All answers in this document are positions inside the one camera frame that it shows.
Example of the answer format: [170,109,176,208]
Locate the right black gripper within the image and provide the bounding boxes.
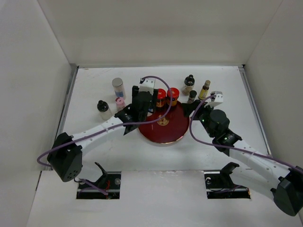
[181,99,216,138]

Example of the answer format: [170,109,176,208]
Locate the red lid sauce jar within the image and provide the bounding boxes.
[156,88,166,109]
[167,87,179,106]

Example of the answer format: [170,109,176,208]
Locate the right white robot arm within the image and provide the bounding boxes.
[181,98,303,216]

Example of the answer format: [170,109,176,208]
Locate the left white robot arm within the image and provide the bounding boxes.
[47,86,158,189]

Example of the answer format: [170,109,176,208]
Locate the small black lid spice jar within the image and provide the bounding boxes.
[187,90,197,104]

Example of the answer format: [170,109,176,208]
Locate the tall yellow label bottle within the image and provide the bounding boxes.
[198,80,211,100]

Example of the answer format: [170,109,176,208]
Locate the round red tray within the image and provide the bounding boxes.
[139,101,190,144]

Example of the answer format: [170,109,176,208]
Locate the black cap brown spice bottle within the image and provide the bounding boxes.
[181,75,195,96]

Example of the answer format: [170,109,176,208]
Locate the pink lid spice bottle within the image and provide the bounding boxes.
[115,97,126,112]

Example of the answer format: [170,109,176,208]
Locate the silver lid spice jar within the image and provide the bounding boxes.
[112,78,125,99]

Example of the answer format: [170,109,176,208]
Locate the black cap white powder bottle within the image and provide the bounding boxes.
[97,100,113,121]

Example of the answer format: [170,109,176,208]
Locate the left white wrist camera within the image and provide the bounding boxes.
[139,78,155,95]

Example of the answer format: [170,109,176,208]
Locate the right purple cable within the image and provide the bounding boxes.
[189,95,303,175]

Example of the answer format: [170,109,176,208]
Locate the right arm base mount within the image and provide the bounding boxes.
[204,162,250,199]

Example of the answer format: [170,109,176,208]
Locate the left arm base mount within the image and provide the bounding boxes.
[74,162,122,200]

